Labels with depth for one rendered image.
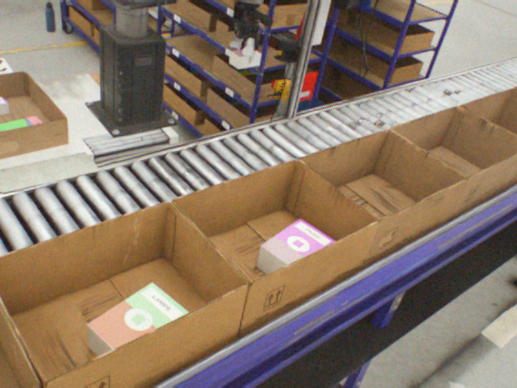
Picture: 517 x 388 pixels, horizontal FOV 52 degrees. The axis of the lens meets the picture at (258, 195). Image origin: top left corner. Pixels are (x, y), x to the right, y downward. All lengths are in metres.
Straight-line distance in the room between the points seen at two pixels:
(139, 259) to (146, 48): 0.88
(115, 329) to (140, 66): 1.10
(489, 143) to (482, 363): 1.06
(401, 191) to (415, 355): 0.97
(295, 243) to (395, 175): 0.54
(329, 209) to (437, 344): 1.32
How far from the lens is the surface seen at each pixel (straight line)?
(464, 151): 2.01
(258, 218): 1.42
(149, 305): 1.08
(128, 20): 1.90
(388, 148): 1.69
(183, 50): 3.28
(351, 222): 1.32
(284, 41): 2.07
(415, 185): 1.67
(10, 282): 1.12
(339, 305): 1.23
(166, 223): 1.21
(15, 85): 2.19
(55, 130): 1.87
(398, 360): 2.42
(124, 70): 1.90
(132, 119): 2.00
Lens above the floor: 1.78
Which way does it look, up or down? 36 degrees down
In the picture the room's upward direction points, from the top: 12 degrees clockwise
